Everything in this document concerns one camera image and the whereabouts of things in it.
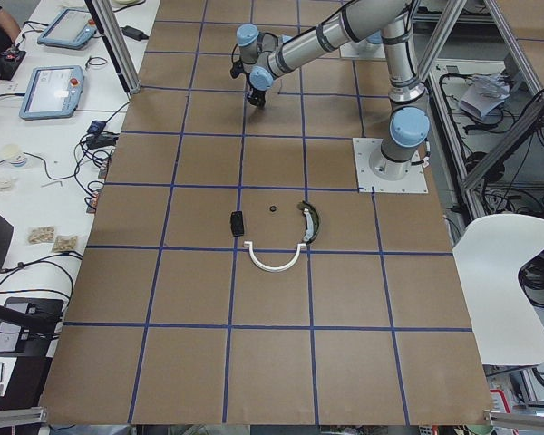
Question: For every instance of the brown paper table cover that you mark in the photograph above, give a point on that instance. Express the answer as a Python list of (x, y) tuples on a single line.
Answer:
[(170, 322)]

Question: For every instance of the far blue teach pendant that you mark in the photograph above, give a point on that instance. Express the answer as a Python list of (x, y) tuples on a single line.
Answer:
[(71, 29)]

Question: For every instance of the blue checkered small box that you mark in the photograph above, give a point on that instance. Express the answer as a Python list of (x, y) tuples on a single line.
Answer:
[(96, 127)]

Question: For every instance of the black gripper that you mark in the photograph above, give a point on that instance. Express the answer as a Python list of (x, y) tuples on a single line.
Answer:
[(255, 93)]

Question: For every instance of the blue teach pendant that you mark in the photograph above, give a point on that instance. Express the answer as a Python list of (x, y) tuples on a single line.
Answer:
[(71, 29), (52, 93)]

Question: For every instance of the white chair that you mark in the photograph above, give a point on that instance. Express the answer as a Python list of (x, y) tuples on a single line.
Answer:
[(489, 256)]

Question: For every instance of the small black flat part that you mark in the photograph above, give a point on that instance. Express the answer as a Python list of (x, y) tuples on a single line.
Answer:
[(237, 223)]

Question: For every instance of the dark green curved brake shoe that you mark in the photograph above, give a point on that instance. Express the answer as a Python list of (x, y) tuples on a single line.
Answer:
[(312, 220)]

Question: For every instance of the white curved plastic arc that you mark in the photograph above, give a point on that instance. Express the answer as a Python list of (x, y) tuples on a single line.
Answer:
[(258, 261)]

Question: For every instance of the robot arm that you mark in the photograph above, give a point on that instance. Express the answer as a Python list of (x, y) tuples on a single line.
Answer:
[(354, 29)]

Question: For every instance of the near blue teach pendant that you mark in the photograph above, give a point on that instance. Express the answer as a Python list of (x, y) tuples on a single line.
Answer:
[(52, 93)]

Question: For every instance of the black power adapter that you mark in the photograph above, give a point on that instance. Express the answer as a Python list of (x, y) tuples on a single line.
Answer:
[(134, 33)]

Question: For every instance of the aluminium frame post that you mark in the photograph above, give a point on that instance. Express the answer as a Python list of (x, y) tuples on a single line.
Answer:
[(112, 37)]

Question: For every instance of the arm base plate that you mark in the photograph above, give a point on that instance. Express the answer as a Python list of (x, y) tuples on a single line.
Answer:
[(363, 50), (392, 181)]

